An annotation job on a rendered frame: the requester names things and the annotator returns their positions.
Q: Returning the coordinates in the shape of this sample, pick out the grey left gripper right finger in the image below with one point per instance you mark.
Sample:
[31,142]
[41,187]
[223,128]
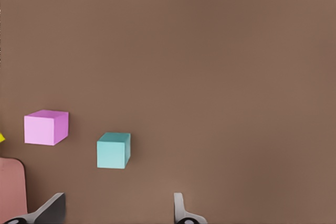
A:
[180,208]

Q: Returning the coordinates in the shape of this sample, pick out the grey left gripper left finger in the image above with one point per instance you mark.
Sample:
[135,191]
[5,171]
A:
[50,211]

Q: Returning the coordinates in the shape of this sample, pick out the salmon pink tray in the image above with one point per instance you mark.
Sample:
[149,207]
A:
[11,187]

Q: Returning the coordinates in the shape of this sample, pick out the pink cube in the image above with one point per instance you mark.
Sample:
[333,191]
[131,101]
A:
[42,129]

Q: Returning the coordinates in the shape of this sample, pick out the light blue cube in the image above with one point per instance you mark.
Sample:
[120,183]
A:
[111,153]

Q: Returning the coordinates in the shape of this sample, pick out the yellow cube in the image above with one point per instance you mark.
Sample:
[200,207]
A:
[1,138]

